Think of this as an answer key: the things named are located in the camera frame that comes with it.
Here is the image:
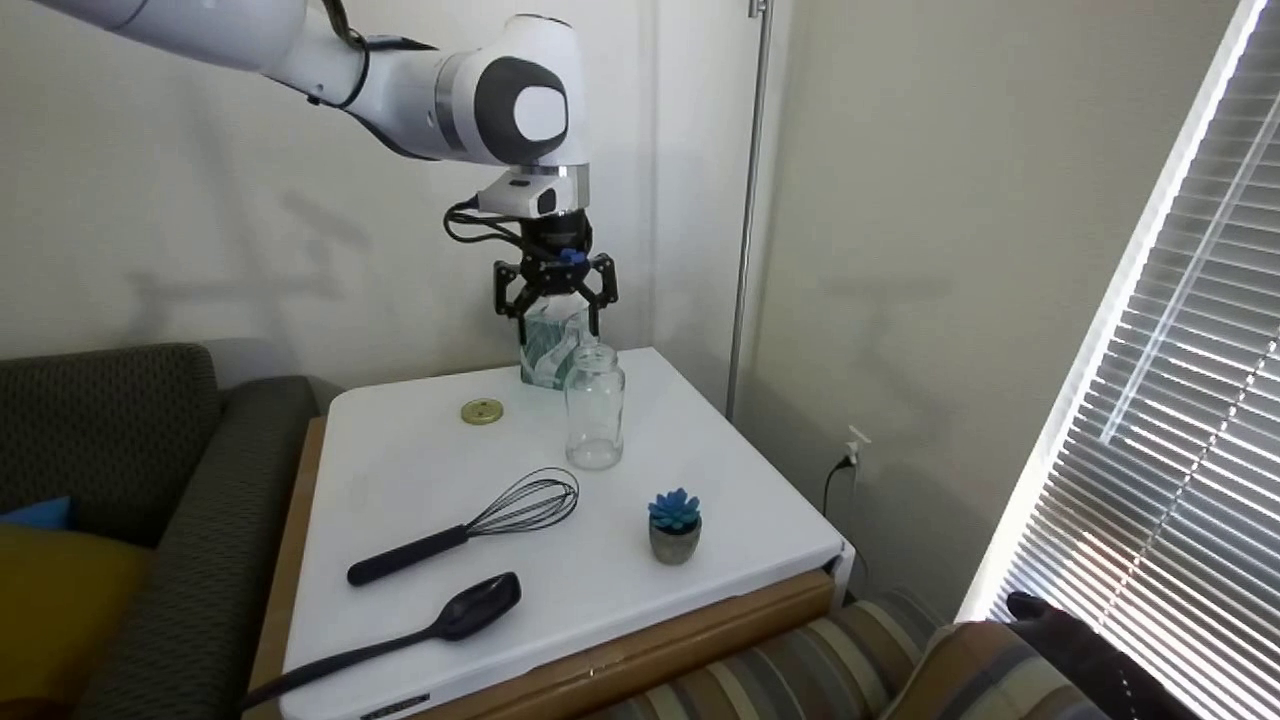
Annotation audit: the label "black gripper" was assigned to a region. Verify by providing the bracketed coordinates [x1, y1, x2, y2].
[490, 213, 625, 340]

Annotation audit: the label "clear glass jar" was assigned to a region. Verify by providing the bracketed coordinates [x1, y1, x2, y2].
[558, 340, 631, 477]

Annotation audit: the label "blue succulent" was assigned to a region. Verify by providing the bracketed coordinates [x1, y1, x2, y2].
[643, 486, 709, 568]

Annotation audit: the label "black wire whisk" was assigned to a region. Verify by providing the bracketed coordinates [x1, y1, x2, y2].
[345, 466, 584, 593]

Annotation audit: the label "teal patterned tissue box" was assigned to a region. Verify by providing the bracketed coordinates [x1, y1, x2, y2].
[512, 294, 608, 395]

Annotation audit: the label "striped couch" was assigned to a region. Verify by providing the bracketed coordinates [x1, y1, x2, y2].
[584, 593, 935, 720]

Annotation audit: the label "dark grey couch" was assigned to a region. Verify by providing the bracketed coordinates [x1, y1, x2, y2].
[0, 340, 325, 720]

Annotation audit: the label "blue cushion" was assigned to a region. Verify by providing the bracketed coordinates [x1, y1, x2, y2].
[0, 492, 75, 537]

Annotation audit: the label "striped cushion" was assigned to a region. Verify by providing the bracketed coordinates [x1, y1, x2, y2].
[885, 616, 1110, 720]

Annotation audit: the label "yellow cushion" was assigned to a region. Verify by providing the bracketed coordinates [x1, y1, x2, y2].
[0, 522, 154, 711]

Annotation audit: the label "black fabric pile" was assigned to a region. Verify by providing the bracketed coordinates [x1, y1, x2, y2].
[1005, 589, 1203, 720]

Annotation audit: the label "white window blinds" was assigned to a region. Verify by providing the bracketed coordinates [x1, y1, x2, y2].
[954, 0, 1280, 720]

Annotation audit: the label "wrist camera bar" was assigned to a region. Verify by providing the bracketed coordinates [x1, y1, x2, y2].
[471, 160, 596, 225]

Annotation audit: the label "thin metal wall pole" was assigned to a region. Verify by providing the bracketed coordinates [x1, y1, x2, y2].
[724, 0, 775, 391]

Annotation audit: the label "white wall outlet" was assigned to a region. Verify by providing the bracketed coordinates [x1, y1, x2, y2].
[835, 426, 876, 486]

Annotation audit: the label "black power cord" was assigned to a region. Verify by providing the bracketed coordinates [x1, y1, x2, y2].
[816, 451, 857, 530]

